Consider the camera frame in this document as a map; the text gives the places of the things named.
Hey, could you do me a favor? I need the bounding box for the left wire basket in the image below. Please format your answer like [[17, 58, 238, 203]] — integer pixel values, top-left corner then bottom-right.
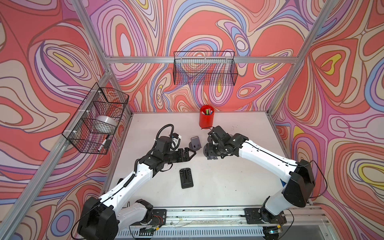
[[62, 83, 129, 155]]

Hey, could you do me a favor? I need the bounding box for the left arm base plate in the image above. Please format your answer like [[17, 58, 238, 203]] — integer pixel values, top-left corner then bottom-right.
[[132, 209, 167, 228]]

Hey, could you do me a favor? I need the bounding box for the black marker in basket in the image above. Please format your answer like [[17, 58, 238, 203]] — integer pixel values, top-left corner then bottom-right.
[[97, 135, 111, 153]]

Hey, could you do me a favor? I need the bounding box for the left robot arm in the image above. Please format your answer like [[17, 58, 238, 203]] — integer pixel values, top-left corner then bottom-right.
[[71, 124, 196, 240]]

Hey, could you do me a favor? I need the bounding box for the black rectangular phone holder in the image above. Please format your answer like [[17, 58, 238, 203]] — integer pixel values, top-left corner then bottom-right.
[[179, 168, 194, 189]]

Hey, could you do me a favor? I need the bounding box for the grey phone stand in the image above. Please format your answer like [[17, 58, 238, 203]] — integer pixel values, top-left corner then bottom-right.
[[189, 136, 202, 151], [203, 143, 218, 160]]

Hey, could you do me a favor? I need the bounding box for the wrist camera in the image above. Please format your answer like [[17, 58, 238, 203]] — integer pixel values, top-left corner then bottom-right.
[[208, 126, 231, 143], [170, 133, 182, 149]]

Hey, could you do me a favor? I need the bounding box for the wire basket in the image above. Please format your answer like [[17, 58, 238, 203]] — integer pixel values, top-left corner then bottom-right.
[[173, 50, 238, 86], [62, 83, 129, 155]]

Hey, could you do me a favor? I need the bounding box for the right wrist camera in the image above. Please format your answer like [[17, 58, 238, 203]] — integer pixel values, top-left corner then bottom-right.
[[208, 126, 231, 143]]

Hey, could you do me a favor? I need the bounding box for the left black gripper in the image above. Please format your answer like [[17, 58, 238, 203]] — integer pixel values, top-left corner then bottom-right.
[[162, 147, 196, 165]]

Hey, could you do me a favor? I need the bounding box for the back wire basket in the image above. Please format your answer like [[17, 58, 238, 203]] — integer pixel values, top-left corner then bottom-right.
[[173, 50, 238, 86]]

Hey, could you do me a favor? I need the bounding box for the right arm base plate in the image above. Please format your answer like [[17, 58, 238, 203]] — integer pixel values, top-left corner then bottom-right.
[[243, 208, 287, 225]]

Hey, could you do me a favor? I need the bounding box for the silver tape roll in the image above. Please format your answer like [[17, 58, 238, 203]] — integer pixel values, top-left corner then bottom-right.
[[92, 116, 118, 135]]

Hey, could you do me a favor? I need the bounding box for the red pen cup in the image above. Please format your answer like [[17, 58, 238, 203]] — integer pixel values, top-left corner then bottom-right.
[[199, 105, 215, 129]]

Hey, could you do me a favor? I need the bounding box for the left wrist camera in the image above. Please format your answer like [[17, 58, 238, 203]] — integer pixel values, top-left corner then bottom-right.
[[170, 133, 182, 149]]

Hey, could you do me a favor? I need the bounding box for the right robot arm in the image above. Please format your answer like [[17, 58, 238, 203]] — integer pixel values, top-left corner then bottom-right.
[[204, 132, 316, 224]]

